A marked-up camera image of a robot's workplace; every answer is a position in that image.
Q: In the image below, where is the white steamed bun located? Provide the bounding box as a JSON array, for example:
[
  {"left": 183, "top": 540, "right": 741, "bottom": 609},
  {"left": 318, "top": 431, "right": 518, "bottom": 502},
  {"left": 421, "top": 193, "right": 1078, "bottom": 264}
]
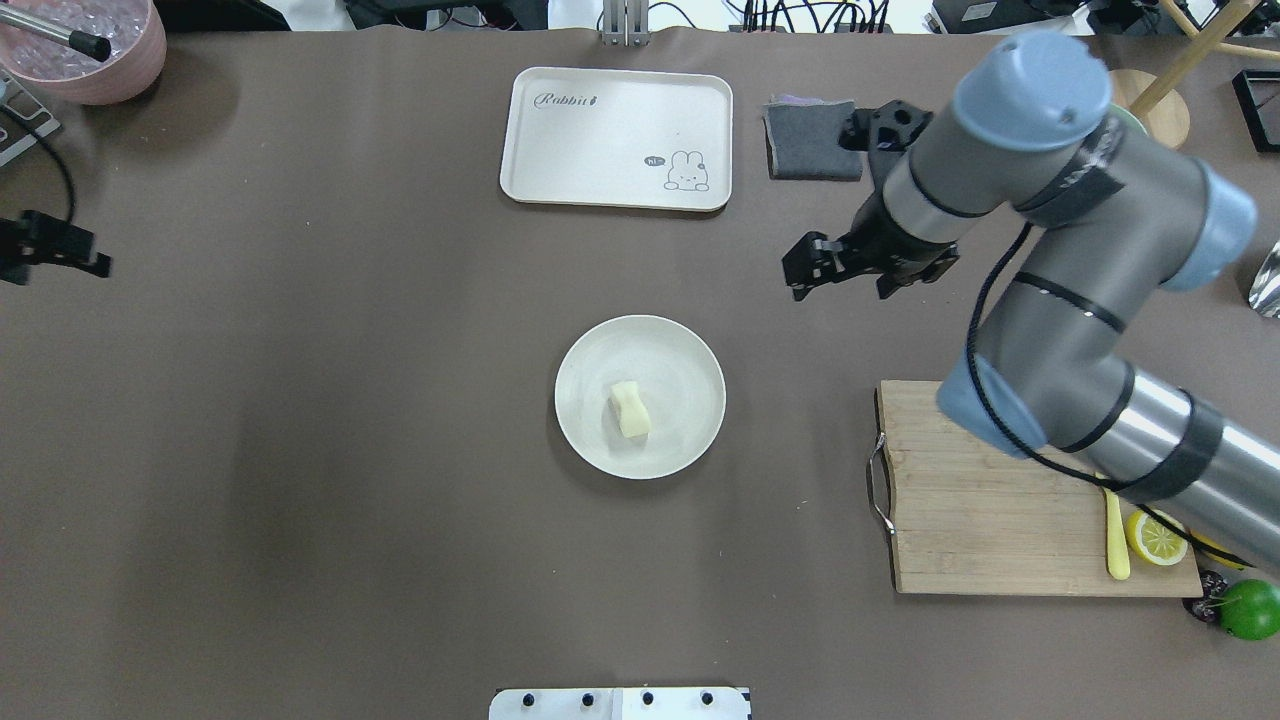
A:
[{"left": 611, "top": 380, "right": 652, "bottom": 439}]

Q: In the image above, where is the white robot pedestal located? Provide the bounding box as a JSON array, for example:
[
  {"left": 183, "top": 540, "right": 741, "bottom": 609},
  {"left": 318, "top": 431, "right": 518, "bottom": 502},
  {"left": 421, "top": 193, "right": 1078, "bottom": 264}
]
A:
[{"left": 488, "top": 685, "right": 753, "bottom": 719}]

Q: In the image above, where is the grey folded cloth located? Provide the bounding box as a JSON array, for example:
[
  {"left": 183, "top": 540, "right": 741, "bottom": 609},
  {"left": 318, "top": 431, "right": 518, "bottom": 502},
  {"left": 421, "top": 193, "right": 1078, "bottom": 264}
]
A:
[{"left": 762, "top": 96, "right": 863, "bottom": 182}]

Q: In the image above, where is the cream rabbit tray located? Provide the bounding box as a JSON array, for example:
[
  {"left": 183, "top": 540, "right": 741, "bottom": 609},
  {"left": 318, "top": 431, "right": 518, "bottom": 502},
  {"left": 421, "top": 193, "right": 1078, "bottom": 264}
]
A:
[{"left": 499, "top": 67, "right": 733, "bottom": 213}]

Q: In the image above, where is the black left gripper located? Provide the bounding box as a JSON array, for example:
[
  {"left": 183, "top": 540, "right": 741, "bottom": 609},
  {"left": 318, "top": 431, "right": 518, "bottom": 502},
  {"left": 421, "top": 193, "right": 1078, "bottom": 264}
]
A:
[{"left": 1, "top": 210, "right": 113, "bottom": 284}]

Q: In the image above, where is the yellow plastic knife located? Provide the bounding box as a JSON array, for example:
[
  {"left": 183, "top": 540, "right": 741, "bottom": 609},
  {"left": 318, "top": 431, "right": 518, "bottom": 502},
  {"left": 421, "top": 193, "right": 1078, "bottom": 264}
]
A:
[{"left": 1102, "top": 488, "right": 1132, "bottom": 582}]

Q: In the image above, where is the black glass rack tray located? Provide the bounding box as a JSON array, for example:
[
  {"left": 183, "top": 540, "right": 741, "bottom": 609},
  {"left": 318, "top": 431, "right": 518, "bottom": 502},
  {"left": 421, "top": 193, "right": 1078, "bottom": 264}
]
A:
[{"left": 1231, "top": 69, "right": 1279, "bottom": 154}]

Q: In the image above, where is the steel scoop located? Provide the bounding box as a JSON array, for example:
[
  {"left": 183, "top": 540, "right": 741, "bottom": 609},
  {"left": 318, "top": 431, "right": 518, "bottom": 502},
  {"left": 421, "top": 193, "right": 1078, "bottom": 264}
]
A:
[{"left": 1245, "top": 242, "right": 1280, "bottom": 319}]

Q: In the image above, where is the wooden cup stand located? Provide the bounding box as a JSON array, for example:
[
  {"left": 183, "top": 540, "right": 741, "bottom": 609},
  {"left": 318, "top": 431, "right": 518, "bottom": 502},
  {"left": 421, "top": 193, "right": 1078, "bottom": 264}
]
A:
[{"left": 1108, "top": 1, "right": 1277, "bottom": 149}]

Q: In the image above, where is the green bowl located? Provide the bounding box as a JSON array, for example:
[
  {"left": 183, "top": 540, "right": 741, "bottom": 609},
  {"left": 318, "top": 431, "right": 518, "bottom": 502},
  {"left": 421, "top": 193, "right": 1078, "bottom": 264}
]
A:
[{"left": 1110, "top": 102, "right": 1151, "bottom": 137}]

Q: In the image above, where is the bamboo cutting board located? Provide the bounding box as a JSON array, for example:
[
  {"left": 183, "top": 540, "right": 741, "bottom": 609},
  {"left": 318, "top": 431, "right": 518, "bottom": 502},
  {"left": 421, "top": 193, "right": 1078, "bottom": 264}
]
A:
[{"left": 872, "top": 380, "right": 1201, "bottom": 598}]

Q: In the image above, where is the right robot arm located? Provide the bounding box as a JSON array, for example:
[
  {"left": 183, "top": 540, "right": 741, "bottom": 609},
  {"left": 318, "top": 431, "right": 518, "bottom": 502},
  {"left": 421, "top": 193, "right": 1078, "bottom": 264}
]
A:
[{"left": 782, "top": 31, "right": 1279, "bottom": 577}]

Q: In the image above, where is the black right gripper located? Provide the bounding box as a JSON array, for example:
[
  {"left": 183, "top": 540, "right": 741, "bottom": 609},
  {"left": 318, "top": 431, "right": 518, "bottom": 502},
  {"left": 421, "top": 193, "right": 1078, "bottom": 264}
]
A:
[{"left": 781, "top": 100, "right": 960, "bottom": 302}]

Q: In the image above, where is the cream round plate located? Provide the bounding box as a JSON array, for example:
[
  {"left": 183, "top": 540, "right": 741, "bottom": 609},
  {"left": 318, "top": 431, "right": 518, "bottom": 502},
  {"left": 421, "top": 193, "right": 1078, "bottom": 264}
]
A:
[{"left": 552, "top": 315, "right": 727, "bottom": 480}]

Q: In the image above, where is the pink bowl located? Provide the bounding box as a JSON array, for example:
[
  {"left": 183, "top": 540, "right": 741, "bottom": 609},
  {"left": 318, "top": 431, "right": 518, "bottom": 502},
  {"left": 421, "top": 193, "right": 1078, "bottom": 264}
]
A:
[{"left": 1, "top": 1, "right": 166, "bottom": 106}]

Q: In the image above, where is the green lime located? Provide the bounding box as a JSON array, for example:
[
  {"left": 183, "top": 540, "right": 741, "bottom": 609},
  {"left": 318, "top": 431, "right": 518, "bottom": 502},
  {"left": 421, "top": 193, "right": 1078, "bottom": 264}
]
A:
[{"left": 1219, "top": 579, "right": 1279, "bottom": 641}]

